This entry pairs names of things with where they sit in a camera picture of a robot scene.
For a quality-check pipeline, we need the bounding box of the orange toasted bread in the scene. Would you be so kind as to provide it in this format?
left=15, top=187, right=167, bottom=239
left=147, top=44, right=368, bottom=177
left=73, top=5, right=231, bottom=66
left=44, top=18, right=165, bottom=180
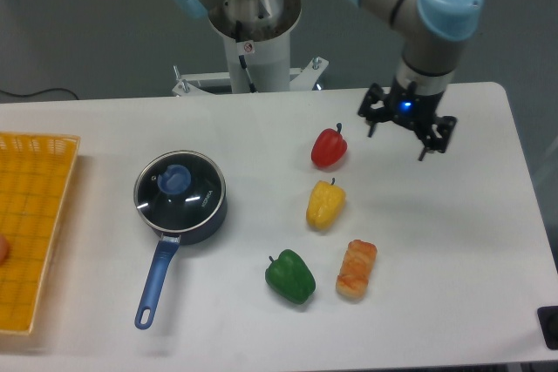
left=336, top=240, right=378, bottom=301

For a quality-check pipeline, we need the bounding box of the white base frame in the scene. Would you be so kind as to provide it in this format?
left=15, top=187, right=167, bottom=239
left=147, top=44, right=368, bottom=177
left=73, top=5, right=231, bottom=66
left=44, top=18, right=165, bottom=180
left=171, top=57, right=330, bottom=97

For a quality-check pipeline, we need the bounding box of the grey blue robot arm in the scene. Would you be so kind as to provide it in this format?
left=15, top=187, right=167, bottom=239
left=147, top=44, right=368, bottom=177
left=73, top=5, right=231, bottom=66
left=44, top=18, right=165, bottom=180
left=174, top=0, right=484, bottom=153

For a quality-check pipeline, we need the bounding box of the yellow bell pepper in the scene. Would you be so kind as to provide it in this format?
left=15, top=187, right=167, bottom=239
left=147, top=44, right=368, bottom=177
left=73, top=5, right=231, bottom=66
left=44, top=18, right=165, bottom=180
left=306, top=178, right=346, bottom=231

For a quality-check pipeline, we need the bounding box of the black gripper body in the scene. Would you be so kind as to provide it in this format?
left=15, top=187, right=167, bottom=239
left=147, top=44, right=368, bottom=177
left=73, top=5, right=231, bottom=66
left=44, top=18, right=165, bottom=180
left=383, top=78, right=445, bottom=131

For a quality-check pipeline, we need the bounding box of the black floor cable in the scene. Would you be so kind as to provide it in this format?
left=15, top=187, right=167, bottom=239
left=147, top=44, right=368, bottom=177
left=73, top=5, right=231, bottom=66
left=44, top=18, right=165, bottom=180
left=0, top=87, right=80, bottom=100

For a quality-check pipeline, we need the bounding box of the red bell pepper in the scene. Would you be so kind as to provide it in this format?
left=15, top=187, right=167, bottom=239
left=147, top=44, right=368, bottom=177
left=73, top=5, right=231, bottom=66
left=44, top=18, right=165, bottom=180
left=310, top=123, right=348, bottom=168

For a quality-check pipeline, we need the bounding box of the yellow woven basket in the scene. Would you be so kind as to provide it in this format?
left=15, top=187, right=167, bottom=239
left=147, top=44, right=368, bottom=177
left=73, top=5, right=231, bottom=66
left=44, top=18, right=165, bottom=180
left=1, top=132, right=80, bottom=335

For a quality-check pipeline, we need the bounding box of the black pedestal cable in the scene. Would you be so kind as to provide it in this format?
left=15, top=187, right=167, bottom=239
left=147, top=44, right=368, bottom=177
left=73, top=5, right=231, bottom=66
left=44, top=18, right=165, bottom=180
left=236, top=21, right=259, bottom=94

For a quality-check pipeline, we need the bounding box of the dark blue saucepan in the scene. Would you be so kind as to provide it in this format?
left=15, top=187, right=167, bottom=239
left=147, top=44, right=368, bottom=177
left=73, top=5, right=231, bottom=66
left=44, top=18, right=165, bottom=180
left=133, top=149, right=229, bottom=331

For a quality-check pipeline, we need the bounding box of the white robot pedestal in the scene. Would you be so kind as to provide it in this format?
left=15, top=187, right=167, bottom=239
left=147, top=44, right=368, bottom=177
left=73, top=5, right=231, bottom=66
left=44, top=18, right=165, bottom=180
left=208, top=0, right=302, bottom=93

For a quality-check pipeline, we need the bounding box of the glass lid blue knob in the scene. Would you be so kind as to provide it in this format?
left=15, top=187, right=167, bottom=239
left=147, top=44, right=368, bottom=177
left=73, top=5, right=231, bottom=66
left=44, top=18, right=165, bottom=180
left=133, top=149, right=227, bottom=233

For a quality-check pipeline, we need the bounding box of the green bell pepper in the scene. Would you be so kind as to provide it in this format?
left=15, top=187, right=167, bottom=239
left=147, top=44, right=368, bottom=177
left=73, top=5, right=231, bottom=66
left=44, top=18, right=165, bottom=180
left=264, top=249, right=316, bottom=305

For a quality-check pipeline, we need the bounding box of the black device at table edge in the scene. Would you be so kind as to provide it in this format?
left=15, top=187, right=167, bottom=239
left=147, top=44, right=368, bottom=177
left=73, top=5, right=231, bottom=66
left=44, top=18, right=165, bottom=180
left=537, top=306, right=558, bottom=350

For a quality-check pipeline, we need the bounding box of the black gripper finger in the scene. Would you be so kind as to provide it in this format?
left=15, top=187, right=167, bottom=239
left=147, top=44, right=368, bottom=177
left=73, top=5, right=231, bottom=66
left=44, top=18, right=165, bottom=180
left=416, top=115, right=457, bottom=161
left=357, top=83, right=391, bottom=138

